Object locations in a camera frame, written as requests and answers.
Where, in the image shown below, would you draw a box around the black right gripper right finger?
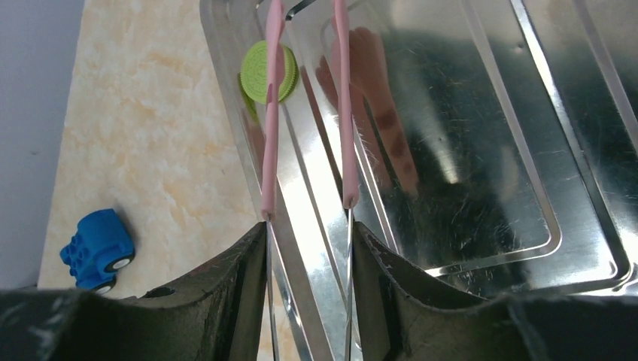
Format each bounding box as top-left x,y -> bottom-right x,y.
353,222 -> 637,360

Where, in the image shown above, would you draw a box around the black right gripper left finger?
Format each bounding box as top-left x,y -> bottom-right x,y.
1,223 -> 266,360

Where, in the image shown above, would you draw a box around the green macaron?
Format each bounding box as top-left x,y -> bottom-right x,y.
239,40 -> 299,105

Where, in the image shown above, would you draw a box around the pink-handled metal tongs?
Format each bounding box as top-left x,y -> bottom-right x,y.
261,1 -> 360,360

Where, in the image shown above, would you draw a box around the blue toy car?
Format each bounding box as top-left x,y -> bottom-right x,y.
59,208 -> 135,294

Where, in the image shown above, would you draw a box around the silver metal tray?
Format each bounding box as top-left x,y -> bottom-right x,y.
199,0 -> 638,361

